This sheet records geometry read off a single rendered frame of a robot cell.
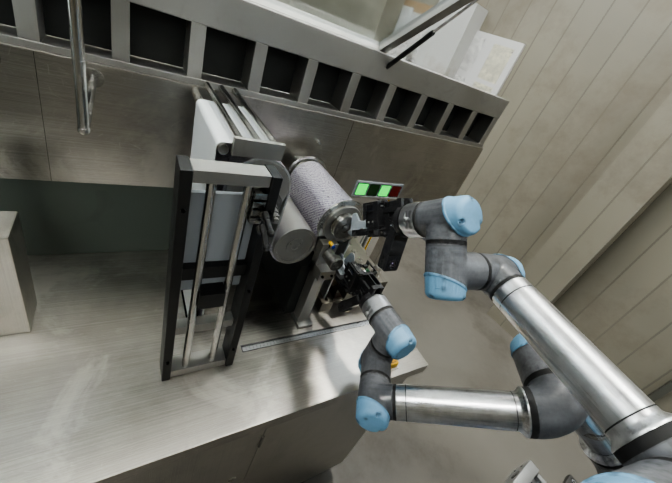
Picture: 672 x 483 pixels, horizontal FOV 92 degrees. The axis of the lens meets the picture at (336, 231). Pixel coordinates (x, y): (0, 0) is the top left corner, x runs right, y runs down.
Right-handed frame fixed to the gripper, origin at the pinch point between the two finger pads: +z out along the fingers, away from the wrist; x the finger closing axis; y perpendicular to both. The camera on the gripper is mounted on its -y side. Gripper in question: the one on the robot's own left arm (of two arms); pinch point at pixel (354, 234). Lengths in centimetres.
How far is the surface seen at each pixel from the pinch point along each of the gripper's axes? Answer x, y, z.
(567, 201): -254, 25, 46
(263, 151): 29.3, 15.9, -11.3
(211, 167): 40.4, 10.3, -17.9
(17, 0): 68, 45, 11
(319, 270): 7.9, -9.3, 5.7
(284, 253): 16.1, -4.3, 9.7
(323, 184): 4.6, 14.5, 7.4
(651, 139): -228, 56, -12
